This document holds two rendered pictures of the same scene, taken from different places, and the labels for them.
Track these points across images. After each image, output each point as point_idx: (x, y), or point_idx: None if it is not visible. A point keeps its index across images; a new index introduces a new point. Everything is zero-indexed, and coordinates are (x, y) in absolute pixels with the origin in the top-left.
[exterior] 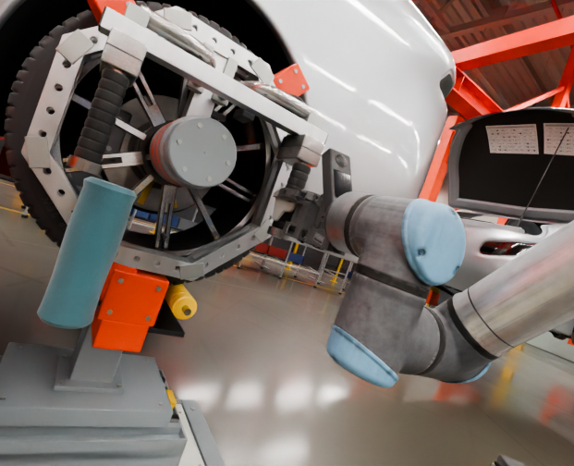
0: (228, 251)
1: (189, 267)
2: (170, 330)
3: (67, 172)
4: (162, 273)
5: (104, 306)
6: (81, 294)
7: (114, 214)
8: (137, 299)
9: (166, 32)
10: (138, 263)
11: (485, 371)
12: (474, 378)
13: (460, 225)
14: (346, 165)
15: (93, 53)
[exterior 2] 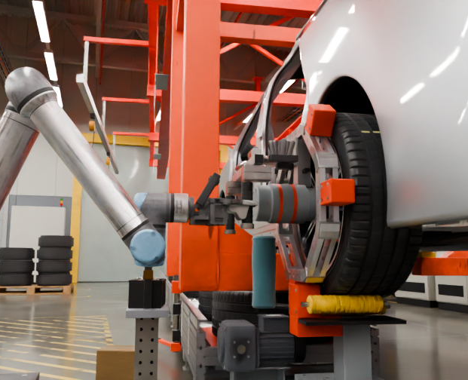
0: (310, 253)
1: (302, 272)
2: (303, 320)
3: (306, 241)
4: (298, 280)
5: (289, 306)
6: (253, 289)
7: (253, 248)
8: (293, 299)
9: (237, 169)
10: (294, 277)
11: (130, 249)
12: (132, 255)
13: (134, 197)
14: (209, 179)
15: (279, 183)
